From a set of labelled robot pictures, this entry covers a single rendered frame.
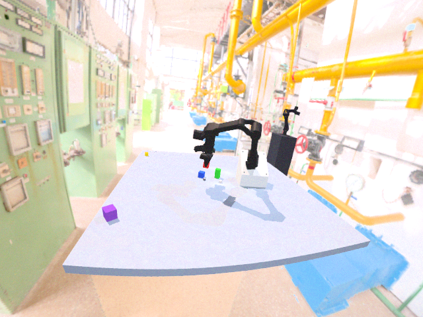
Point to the purple cube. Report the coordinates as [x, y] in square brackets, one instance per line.
[109, 212]

